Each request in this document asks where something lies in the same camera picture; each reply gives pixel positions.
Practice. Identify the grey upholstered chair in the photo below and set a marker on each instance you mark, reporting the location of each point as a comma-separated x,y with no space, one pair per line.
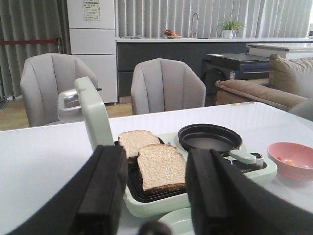
43,78
161,85

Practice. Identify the grey kitchen counter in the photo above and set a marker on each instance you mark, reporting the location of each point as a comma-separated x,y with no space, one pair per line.
131,52

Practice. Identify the right grey upholstered chair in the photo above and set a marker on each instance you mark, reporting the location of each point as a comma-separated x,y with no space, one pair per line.
161,85

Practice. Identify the mint green round plate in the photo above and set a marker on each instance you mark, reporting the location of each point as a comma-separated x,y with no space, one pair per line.
179,221

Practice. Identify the white refrigerator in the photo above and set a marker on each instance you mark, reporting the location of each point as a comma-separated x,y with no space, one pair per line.
93,40

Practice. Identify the silver kitchen faucet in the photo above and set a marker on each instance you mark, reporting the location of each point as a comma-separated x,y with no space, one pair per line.
194,26

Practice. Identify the potted green plant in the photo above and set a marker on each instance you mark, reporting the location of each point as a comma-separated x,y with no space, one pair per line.
230,26

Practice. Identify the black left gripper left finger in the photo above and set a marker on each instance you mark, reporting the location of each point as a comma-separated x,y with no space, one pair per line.
89,204

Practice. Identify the bread slice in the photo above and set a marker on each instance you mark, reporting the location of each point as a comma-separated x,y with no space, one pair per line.
132,141
162,168

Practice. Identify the black round frying pan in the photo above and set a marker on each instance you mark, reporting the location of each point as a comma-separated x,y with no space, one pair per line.
209,136

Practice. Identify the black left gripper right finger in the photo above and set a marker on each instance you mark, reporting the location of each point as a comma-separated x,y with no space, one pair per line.
225,202

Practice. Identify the fruit plate on counter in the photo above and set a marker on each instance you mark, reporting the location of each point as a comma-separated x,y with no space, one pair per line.
171,35

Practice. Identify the white low cabinet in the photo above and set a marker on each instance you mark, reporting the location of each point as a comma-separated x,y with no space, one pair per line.
284,50

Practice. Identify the beige sofa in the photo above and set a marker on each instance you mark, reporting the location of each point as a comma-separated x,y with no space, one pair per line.
290,83

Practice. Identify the red barrier belt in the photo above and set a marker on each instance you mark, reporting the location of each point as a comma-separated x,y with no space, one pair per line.
47,41

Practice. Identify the right silver control knob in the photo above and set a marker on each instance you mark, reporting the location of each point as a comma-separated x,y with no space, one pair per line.
259,159

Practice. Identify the pink plastic bowl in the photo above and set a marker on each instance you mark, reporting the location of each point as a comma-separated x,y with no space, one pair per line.
294,161

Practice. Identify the left grey upholstered chair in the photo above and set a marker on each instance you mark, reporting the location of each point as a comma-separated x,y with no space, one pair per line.
43,78

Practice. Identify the mint green breakfast maker base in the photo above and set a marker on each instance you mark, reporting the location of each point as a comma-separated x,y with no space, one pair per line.
167,192

